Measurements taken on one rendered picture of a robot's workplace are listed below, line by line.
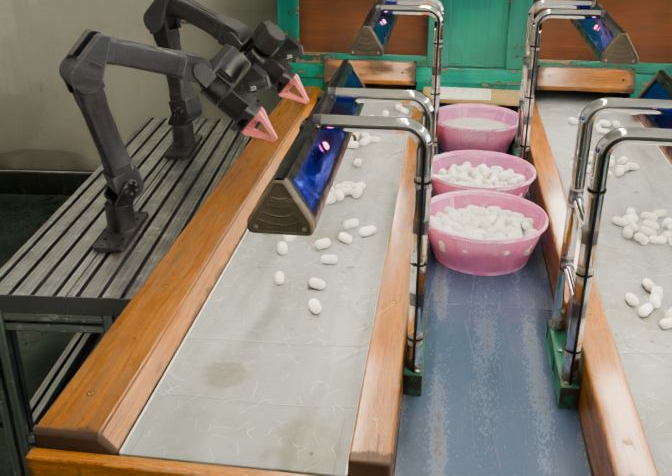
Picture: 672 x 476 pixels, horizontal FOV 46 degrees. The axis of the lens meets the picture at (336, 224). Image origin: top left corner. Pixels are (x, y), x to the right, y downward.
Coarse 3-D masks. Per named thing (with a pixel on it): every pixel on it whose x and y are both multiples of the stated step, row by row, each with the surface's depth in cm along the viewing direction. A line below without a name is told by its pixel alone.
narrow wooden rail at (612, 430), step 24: (552, 168) 194; (552, 192) 180; (552, 216) 167; (552, 240) 159; (552, 264) 157; (576, 264) 147; (552, 288) 155; (600, 312) 131; (600, 336) 125; (600, 360) 119; (600, 384) 113; (624, 384) 113; (600, 408) 108; (624, 408) 108; (600, 432) 106; (624, 432) 104; (600, 456) 105; (624, 456) 99; (648, 456) 99
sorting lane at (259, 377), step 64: (384, 192) 186; (256, 256) 156; (320, 256) 156; (384, 256) 156; (256, 320) 134; (320, 320) 134; (192, 384) 117; (256, 384) 117; (320, 384) 117; (128, 448) 104; (192, 448) 104; (256, 448) 104; (320, 448) 104
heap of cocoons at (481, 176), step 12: (456, 168) 202; (468, 168) 200; (480, 168) 199; (492, 168) 201; (456, 180) 195; (468, 180) 193; (480, 180) 193; (492, 180) 193; (504, 180) 195; (516, 180) 193; (468, 204) 184
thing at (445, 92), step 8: (440, 88) 257; (448, 88) 258; (456, 88) 258; (464, 88) 258; (472, 88) 258; (440, 96) 249; (448, 96) 249; (456, 96) 249; (464, 96) 249; (472, 96) 249; (480, 96) 249; (488, 96) 249
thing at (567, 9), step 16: (544, 0) 206; (560, 0) 206; (576, 0) 206; (592, 0) 205; (528, 16) 209; (544, 16) 193; (560, 16) 193; (576, 16) 192; (592, 16) 192; (528, 32) 210; (528, 48) 212; (528, 64) 200; (528, 80) 201; (528, 96) 202; (528, 112) 203; (528, 128) 205; (528, 144) 207
